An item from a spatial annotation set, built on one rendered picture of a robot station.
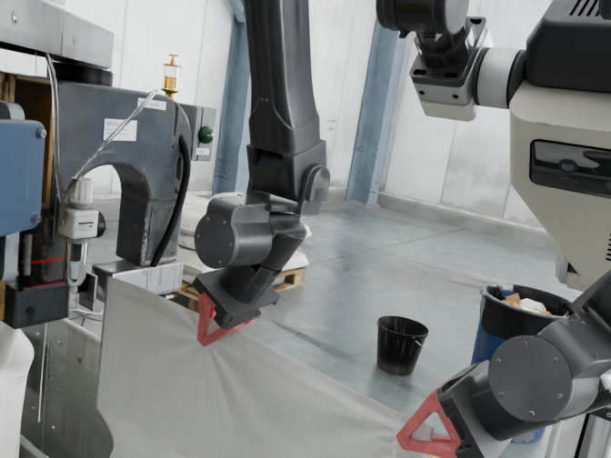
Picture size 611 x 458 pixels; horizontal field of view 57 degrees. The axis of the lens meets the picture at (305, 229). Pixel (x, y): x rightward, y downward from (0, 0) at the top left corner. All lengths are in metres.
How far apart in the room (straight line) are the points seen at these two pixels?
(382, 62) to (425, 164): 1.79
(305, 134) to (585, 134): 0.40
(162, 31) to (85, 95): 5.36
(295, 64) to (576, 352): 0.35
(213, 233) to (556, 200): 0.55
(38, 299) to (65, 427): 0.87
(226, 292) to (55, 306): 0.29
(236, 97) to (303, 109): 6.22
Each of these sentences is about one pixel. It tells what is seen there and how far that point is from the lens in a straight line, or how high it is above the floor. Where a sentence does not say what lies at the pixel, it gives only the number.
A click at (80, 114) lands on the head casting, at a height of 1.30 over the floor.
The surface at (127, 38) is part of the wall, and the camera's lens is 5.90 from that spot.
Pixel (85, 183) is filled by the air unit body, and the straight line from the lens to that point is 0.77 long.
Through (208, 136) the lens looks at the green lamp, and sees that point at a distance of 0.95.
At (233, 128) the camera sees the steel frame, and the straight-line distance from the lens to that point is 6.80.
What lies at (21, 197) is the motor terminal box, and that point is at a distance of 0.51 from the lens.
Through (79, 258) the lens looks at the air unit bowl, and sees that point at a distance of 0.79.
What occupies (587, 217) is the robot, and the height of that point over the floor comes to 1.26.
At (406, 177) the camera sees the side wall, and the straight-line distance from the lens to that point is 9.35.
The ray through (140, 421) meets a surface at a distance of 0.86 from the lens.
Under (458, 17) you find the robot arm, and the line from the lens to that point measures 0.82.
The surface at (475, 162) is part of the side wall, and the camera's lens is 8.93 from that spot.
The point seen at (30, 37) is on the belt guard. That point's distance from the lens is 0.63.
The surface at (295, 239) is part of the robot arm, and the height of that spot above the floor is 1.21.
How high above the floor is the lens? 1.34
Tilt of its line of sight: 12 degrees down
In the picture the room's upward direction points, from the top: 9 degrees clockwise
